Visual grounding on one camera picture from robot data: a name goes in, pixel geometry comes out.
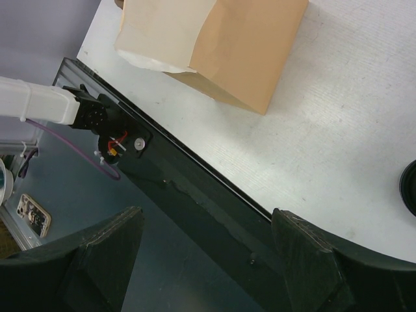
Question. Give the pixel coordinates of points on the brown paper bag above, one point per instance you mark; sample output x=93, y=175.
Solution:
x=231, y=51

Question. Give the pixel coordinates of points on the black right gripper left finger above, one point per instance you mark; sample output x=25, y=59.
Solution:
x=89, y=270

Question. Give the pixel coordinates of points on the smartphone with patterned case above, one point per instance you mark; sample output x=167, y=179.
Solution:
x=35, y=216

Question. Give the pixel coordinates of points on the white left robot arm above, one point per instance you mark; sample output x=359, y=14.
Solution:
x=70, y=106

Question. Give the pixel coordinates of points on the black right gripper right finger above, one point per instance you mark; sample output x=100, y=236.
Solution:
x=324, y=272

